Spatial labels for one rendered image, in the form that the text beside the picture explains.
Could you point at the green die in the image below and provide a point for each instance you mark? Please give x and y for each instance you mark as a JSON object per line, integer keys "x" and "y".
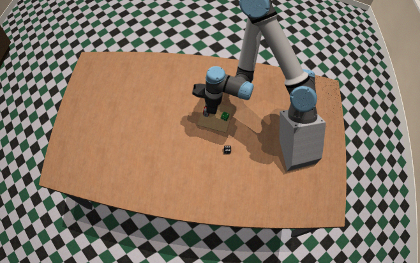
{"x": 224, "y": 116}

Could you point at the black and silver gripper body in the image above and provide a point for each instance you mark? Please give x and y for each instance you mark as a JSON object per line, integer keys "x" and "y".
{"x": 212, "y": 100}

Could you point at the tan square mat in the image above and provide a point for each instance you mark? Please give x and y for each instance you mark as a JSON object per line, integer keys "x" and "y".
{"x": 214, "y": 121}

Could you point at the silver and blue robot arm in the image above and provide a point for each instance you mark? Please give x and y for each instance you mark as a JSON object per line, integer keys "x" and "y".
{"x": 300, "y": 83}

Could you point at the black die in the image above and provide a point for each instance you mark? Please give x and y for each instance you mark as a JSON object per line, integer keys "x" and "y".
{"x": 227, "y": 149}

